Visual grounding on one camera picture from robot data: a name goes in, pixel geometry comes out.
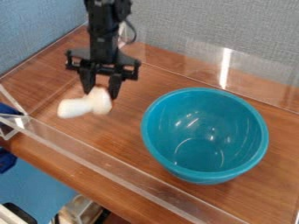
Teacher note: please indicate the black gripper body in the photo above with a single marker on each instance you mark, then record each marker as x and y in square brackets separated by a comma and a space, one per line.
[122, 65]

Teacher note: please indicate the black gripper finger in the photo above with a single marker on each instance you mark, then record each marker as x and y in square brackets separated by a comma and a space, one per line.
[113, 85]
[86, 76]

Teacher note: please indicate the white brown toy mushroom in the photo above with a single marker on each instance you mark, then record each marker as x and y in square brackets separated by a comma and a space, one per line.
[96, 102]

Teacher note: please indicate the blue plastic bowl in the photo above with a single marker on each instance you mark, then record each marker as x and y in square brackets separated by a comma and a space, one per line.
[204, 134]

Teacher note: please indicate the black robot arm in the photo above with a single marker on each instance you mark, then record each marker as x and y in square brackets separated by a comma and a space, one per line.
[102, 58]

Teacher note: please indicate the clear acrylic front barrier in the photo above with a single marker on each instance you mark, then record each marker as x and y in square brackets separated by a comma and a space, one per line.
[138, 197]

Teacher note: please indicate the clear acrylic barrier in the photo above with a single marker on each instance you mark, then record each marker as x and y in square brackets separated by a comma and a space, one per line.
[138, 197]
[264, 80]

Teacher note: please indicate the clear acrylic back barrier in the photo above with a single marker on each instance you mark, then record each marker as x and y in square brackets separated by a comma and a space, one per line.
[264, 80]

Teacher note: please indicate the blue clamp at left edge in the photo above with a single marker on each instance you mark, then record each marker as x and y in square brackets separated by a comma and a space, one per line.
[6, 157]

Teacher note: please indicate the clear box below table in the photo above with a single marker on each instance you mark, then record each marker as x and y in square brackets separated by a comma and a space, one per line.
[78, 211]

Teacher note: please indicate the black white object below table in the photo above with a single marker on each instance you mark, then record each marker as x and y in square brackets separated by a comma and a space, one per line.
[13, 215]

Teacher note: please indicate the clear acrylic corner bracket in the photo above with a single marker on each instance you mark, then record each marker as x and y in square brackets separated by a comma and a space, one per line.
[121, 35]

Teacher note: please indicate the clear acrylic left bracket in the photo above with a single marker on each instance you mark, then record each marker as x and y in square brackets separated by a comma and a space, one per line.
[14, 121]

